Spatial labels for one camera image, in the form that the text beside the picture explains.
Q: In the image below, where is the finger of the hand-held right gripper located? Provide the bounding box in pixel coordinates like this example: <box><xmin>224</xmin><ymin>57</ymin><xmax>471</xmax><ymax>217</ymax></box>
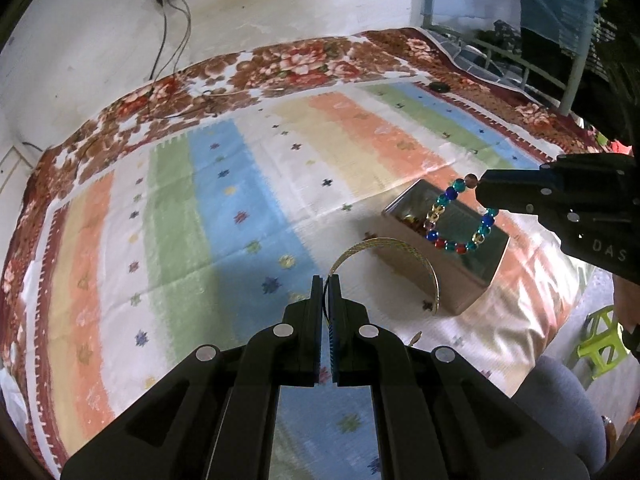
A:
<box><xmin>476</xmin><ymin>167</ymin><xmax>556</xmax><ymax>217</ymax></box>

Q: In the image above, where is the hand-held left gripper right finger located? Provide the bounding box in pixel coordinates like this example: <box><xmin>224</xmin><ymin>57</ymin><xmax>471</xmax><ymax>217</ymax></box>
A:
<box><xmin>327</xmin><ymin>275</ymin><xmax>591</xmax><ymax>480</ymax></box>

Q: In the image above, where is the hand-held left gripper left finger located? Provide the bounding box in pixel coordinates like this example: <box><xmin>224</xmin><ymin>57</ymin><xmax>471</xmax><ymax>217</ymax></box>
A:
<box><xmin>60</xmin><ymin>275</ymin><xmax>323</xmax><ymax>480</ymax></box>

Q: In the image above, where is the multicolour glass bead bracelet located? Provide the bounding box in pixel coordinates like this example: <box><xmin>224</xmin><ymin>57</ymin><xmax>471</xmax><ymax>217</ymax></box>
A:
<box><xmin>424</xmin><ymin>173</ymin><xmax>498</xmax><ymax>256</ymax></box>

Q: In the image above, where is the gold metal bangle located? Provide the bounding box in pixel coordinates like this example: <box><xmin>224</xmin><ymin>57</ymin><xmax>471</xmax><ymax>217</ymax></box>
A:
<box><xmin>322</xmin><ymin>237</ymin><xmax>443</xmax><ymax>317</ymax></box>

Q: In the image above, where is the silver metal box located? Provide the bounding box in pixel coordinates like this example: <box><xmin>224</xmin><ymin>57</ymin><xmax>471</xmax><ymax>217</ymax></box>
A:
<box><xmin>381</xmin><ymin>178</ymin><xmax>511</xmax><ymax>316</ymax></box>

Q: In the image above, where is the green plastic stool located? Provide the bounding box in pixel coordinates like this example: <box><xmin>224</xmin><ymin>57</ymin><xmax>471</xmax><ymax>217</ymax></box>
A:
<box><xmin>577</xmin><ymin>307</ymin><xmax>628</xmax><ymax>378</ymax></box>

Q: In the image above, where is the blue hanging cloth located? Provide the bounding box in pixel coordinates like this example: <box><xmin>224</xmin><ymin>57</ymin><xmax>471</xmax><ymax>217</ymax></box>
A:
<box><xmin>520</xmin><ymin>0</ymin><xmax>601</xmax><ymax>56</ymax></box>

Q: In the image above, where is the person's grey trouser leg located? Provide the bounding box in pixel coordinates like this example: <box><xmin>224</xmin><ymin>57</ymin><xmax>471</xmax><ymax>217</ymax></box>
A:
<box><xmin>510</xmin><ymin>357</ymin><xmax>608</xmax><ymax>476</ymax></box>

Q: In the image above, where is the red floral blanket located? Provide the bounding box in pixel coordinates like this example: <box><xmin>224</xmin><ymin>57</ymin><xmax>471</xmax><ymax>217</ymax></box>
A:
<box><xmin>0</xmin><ymin>27</ymin><xmax>636</xmax><ymax>461</ymax></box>

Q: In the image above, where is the white headboard panel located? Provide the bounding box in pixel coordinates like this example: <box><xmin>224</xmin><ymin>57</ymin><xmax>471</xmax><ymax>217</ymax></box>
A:
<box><xmin>0</xmin><ymin>145</ymin><xmax>38</xmax><ymax>196</ymax></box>

